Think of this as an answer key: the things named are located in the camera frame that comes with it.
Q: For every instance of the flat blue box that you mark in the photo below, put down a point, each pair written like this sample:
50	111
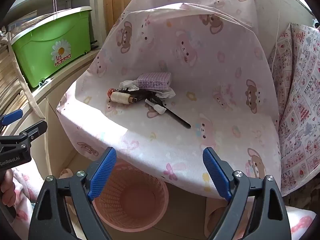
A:
22	21

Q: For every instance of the green plastic storage box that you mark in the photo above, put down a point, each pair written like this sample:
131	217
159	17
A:
45	37

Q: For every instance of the white shelf unit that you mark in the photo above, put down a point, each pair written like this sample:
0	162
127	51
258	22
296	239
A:
65	80

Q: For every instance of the pink patchwork printed blanket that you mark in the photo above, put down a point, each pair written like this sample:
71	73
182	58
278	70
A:
300	105

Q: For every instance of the purple checked tissue pack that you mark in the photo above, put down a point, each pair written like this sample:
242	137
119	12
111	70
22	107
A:
155	80

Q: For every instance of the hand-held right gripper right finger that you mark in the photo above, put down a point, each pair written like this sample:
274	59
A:
215	172

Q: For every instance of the cream thread spool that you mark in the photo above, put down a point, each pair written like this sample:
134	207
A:
120	97

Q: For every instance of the black pencil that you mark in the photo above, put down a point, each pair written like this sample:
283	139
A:
178	119

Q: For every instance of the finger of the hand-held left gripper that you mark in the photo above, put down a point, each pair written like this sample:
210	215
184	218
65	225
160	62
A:
11	116
35	129

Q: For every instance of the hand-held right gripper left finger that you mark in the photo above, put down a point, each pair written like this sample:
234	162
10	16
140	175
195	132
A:
103	172

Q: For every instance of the white tissue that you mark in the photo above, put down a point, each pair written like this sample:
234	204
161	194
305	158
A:
167	93

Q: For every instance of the small white tube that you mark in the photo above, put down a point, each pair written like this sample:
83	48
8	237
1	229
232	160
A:
156	108

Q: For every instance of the stack of books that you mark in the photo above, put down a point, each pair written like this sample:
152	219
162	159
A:
10	80

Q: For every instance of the person's left hand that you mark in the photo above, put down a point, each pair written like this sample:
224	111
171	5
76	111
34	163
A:
6	186

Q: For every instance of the wooden door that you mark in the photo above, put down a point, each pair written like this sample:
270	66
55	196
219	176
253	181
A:
117	0

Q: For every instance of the pink bear printed sheet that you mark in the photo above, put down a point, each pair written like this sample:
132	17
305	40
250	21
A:
200	67

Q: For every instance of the pink plastic basket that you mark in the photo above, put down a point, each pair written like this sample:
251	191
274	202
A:
130	205

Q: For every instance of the white furniture panel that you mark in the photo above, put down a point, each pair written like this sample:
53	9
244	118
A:
275	0

